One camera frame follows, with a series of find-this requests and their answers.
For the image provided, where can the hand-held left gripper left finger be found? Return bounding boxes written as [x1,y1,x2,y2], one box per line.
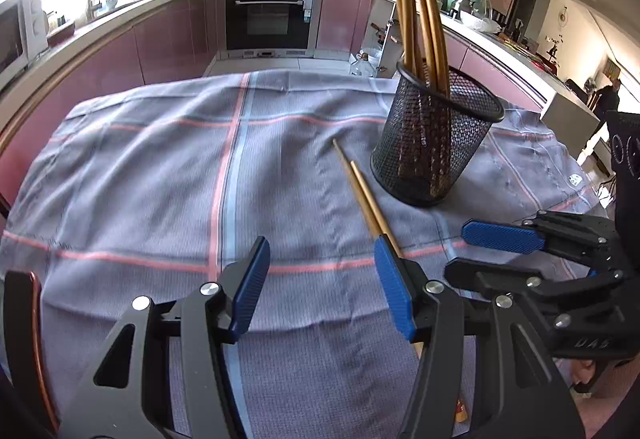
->
[59,235,271,439]

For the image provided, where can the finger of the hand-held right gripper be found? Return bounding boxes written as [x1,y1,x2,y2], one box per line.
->
[461,210,621,270]
[444,258,640,359]

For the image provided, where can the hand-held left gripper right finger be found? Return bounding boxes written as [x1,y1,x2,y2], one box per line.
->
[374,235,586,439]

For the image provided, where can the black mesh utensil holder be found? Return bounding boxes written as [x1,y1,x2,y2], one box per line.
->
[370,61,506,207]

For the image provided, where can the bunch of wooden chopsticks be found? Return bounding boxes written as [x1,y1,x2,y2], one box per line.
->
[375,0,451,97]

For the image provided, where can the person's right hand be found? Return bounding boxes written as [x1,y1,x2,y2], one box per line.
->
[570,359,604,395]

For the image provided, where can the checked grey tablecloth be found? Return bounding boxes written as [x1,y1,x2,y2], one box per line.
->
[0,69,608,439]

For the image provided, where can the clear plastic bottle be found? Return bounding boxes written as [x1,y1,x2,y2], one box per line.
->
[350,50,381,78]

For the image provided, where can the pink kitchen cabinets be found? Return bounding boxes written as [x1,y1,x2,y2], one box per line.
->
[0,0,551,200]

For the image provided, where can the built-in black oven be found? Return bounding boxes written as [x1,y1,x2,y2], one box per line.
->
[225,0,317,54]

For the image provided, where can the white microwave oven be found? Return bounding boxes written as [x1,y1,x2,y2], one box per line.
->
[0,0,50,87]

